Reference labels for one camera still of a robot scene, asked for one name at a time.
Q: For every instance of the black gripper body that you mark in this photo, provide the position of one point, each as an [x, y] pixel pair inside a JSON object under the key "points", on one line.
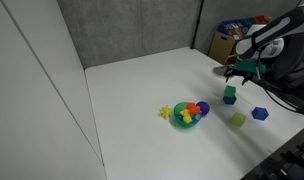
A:
{"points": [[243, 75]]}

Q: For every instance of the dark green toy block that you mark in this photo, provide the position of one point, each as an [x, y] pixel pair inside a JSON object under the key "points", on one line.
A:
{"points": [[230, 91]]}

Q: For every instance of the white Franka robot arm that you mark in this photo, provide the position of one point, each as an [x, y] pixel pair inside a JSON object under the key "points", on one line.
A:
{"points": [[292, 20]]}

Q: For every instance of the dark blue toy block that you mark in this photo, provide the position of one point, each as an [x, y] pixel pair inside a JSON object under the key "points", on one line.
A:
{"points": [[229, 100]]}

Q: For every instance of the bright blue toy block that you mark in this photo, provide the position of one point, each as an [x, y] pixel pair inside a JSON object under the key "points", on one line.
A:
{"points": [[260, 113]]}

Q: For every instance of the light green toy block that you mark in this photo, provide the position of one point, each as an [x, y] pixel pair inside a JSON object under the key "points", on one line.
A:
{"points": [[238, 119]]}

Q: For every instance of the orange toy figure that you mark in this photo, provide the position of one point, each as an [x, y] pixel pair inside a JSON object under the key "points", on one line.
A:
{"points": [[193, 108]]}

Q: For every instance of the light blue toy piece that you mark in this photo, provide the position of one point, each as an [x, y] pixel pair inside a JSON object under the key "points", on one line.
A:
{"points": [[197, 117]]}

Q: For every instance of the yellow toy figure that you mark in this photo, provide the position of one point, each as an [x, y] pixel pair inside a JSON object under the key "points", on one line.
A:
{"points": [[186, 116]]}

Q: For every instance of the yellow spiky toy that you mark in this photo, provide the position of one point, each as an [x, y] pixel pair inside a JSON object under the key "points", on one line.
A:
{"points": [[165, 112]]}

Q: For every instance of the green cube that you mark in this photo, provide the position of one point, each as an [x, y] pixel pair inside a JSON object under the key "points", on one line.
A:
{"points": [[247, 66]]}

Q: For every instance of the cardboard storage box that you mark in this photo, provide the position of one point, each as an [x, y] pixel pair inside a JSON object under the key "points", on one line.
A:
{"points": [[220, 46]]}

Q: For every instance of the purple ball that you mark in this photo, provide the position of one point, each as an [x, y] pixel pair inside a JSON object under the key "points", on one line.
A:
{"points": [[204, 107]]}

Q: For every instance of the cardboard box with items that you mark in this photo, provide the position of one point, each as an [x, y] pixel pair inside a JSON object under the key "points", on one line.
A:
{"points": [[240, 26]]}

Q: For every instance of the green plastic bowl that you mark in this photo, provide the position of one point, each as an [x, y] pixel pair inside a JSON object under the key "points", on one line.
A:
{"points": [[179, 110]]}

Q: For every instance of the black stand pole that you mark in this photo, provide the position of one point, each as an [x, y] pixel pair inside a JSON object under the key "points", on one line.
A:
{"points": [[197, 23]]}

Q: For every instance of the black stand platform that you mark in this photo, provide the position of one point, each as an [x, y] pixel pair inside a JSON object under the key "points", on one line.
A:
{"points": [[275, 163]]}

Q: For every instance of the black clamp bracket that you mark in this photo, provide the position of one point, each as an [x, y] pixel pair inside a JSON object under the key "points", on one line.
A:
{"points": [[297, 160]]}

